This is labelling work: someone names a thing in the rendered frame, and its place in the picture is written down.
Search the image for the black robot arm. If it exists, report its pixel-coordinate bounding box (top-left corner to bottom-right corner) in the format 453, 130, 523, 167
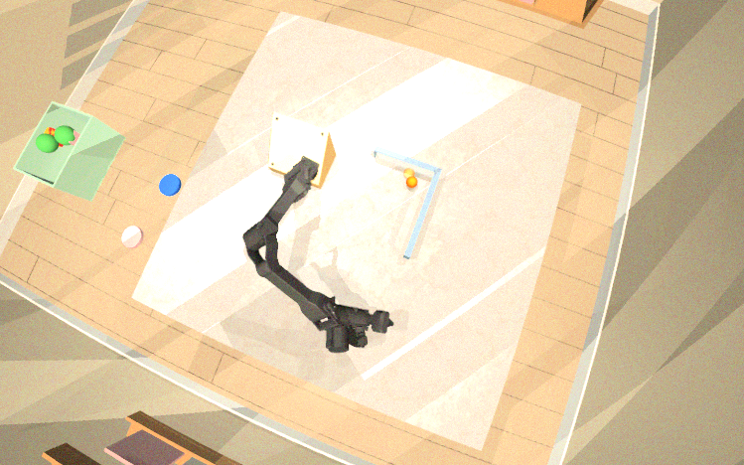
242, 156, 369, 353

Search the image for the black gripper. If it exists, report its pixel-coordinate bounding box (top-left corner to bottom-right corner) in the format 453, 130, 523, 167
346, 306, 394, 334

